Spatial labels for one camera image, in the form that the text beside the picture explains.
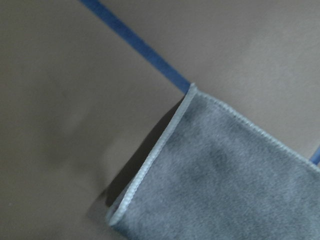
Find pink and grey towel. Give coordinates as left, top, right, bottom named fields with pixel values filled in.
left=107, top=84, right=320, bottom=240

